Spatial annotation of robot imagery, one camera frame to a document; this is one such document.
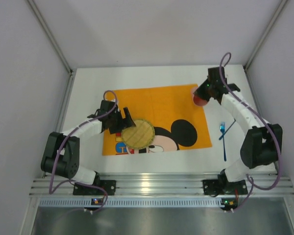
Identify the pink plastic cup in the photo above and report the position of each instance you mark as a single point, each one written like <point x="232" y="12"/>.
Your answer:
<point x="200" y="96"/>

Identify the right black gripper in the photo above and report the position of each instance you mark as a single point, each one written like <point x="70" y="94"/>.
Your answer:
<point x="202" y="91"/>

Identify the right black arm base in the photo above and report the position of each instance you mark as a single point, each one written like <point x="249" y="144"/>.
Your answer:
<point x="221" y="186"/>

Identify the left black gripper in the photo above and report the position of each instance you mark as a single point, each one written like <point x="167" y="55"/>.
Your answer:
<point x="121" y="120"/>

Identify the yellow round plate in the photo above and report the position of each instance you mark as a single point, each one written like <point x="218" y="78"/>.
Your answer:
<point x="139" y="136"/>

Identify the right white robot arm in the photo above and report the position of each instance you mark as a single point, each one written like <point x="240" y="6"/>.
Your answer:
<point x="263" y="141"/>

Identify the orange Mickey Mouse placemat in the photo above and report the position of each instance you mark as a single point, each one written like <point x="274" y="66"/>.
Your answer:
<point x="178" y="123"/>

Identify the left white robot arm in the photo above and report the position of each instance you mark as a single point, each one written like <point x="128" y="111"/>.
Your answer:
<point x="62" y="154"/>

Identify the perforated grey cable duct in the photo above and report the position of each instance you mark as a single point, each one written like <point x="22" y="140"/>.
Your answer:
<point x="114" y="202"/>

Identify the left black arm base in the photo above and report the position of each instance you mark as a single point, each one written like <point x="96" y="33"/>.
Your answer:
<point x="108" y="185"/>

